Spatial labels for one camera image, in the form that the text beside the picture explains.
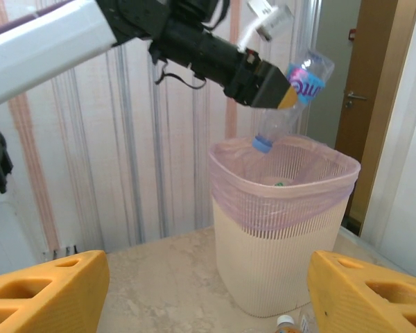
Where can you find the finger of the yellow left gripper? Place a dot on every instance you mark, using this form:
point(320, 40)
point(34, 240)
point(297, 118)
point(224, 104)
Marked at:
point(288, 98)

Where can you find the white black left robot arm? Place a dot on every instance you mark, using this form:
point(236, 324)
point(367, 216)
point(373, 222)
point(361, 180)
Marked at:
point(55, 45)

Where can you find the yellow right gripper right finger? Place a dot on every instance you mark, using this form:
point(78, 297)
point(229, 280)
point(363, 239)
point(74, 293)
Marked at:
point(367, 298)

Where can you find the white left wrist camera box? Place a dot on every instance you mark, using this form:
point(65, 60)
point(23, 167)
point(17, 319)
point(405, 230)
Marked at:
point(270, 17)

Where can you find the brown wooden door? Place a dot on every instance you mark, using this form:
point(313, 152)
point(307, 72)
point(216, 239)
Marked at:
point(367, 52)

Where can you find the blue-pink label bottle blue cap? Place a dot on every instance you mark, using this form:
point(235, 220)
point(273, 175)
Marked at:
point(305, 83)

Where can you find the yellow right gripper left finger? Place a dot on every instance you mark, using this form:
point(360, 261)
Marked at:
point(48, 295)

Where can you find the beige door frame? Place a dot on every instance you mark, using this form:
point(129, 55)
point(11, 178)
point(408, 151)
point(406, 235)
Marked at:
point(400, 69)

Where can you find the orange-red label bottle white cap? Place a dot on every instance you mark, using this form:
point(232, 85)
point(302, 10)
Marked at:
point(285, 322)

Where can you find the pink waste bin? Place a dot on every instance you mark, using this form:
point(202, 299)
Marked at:
point(281, 270)

